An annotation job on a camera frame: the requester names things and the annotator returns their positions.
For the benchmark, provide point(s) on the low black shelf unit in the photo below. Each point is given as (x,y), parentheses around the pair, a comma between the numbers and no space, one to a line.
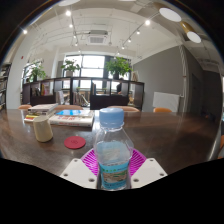
(100,100)

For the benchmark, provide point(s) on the orange chairs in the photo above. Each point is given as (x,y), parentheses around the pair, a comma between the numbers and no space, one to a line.
(68,107)

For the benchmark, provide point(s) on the red edged white book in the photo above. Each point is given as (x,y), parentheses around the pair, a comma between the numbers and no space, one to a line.
(30,120)

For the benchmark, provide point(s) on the thick white book blue cover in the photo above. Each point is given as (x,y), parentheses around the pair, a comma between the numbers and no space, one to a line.
(71,119)

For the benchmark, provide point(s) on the white covered book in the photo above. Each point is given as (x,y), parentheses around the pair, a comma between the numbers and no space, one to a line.
(43,107)

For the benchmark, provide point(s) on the flat round red coaster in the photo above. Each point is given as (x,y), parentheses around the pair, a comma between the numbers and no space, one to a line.
(75,142)

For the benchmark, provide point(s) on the ceiling air conditioner unit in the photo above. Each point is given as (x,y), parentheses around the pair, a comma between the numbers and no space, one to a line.
(97,38)

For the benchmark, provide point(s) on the clear water bottle blue cap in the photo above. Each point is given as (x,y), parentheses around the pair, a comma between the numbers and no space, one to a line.
(113,160)

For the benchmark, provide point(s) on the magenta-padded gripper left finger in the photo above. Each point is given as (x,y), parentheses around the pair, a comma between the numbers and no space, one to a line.
(78,173)

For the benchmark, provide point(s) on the white wall radiator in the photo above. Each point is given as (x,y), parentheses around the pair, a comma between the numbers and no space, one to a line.
(166,101)

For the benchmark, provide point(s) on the potted plant in white pot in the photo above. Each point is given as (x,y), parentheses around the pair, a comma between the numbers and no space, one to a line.
(70,65)

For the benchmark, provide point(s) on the small leafy potted plant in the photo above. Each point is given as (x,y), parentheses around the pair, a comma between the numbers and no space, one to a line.
(37,71)

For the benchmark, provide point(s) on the small ceiling spotlights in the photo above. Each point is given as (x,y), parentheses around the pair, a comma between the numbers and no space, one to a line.
(68,13)

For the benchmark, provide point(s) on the tall bookshelf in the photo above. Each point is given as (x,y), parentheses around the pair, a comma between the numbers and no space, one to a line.
(4,86)

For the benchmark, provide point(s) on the yellow spined book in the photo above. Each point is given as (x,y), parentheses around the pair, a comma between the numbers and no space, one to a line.
(30,116)

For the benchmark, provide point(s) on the cream paper cup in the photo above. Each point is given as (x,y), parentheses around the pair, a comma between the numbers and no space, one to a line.
(42,130)

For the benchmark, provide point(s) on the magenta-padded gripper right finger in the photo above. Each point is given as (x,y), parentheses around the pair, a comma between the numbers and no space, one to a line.
(148,171)

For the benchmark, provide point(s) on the large bushy potted plant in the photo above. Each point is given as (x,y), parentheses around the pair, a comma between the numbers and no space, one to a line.
(118,66)

